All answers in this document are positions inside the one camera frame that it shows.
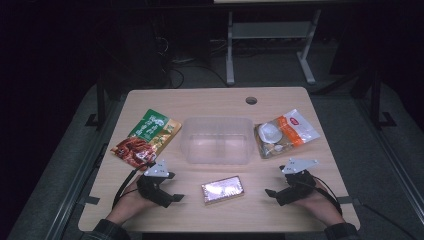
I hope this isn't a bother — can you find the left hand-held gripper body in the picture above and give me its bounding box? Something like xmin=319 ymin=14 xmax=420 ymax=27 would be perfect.
xmin=136 ymin=159 xmax=175 ymax=208

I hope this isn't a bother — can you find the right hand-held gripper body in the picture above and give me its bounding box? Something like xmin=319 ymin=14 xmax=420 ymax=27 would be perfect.
xmin=275 ymin=157 xmax=319 ymax=207

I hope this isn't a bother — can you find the clear packet with orange stripe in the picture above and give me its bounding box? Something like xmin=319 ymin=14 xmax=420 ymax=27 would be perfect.
xmin=253 ymin=108 xmax=321 ymax=160

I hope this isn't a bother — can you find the green and red food packet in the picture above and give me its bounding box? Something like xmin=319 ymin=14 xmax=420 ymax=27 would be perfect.
xmin=110 ymin=108 xmax=183 ymax=170

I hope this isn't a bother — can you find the clear plastic container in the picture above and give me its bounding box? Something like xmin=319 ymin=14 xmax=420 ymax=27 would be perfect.
xmin=179 ymin=115 xmax=255 ymax=165

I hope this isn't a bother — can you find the person's right hand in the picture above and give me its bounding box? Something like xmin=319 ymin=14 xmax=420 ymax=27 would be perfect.
xmin=293 ymin=179 xmax=346 ymax=228

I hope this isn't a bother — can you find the person's left hand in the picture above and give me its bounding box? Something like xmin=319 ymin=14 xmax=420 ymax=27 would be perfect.
xmin=105 ymin=176 xmax=158 ymax=225

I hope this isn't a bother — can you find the grey tape strip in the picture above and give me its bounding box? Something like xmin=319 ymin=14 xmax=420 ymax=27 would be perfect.
xmin=335 ymin=195 xmax=362 ymax=205
xmin=79 ymin=195 xmax=101 ymax=206

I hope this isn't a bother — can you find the black metal stand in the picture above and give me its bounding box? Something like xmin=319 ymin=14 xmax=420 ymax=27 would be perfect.
xmin=366 ymin=66 xmax=398 ymax=129
xmin=84 ymin=76 xmax=111 ymax=129

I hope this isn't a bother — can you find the white metal stand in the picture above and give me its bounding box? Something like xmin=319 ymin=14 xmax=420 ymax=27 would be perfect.
xmin=225 ymin=9 xmax=323 ymax=86

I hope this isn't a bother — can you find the left hand-held gripper cable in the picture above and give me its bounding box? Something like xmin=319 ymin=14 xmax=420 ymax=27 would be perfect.
xmin=112 ymin=162 xmax=156 ymax=209

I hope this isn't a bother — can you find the hand-held gripper cable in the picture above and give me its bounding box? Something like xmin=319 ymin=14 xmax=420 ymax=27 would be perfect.
xmin=112 ymin=162 xmax=156 ymax=209
xmin=299 ymin=179 xmax=344 ymax=216

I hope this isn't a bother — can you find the right hand-held gripper cable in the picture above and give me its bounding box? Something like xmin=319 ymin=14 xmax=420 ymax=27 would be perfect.
xmin=299 ymin=179 xmax=344 ymax=216

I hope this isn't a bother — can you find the black floor cable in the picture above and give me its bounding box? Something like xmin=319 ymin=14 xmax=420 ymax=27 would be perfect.
xmin=163 ymin=63 xmax=231 ymax=89

